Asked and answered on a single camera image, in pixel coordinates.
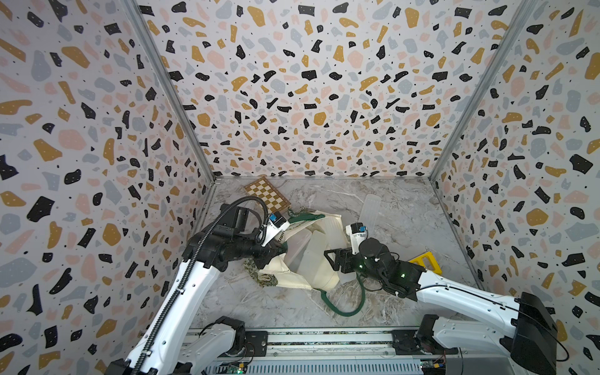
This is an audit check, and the cream canvas tote bag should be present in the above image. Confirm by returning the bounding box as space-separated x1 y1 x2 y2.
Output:
243 209 367 317

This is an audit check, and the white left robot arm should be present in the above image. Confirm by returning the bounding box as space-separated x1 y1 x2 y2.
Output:
106 232 287 374

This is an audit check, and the black corrugated cable conduit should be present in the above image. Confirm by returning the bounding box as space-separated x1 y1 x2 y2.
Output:
130 195 270 375

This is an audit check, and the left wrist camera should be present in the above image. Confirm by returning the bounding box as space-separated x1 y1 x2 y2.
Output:
261 211 290 247

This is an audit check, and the wooden chess board box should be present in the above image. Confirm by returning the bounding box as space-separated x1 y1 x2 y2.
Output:
245 177 291 213

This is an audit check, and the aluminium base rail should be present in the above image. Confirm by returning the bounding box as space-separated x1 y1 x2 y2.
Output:
203 327 524 374

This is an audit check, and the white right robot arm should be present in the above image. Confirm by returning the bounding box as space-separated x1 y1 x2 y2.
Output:
323 238 559 374

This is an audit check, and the aluminium corner post left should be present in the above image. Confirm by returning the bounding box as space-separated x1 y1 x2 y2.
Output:
121 0 215 185

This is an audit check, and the yellow triangular plastic piece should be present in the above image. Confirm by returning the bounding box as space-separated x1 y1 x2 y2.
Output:
409 252 442 275

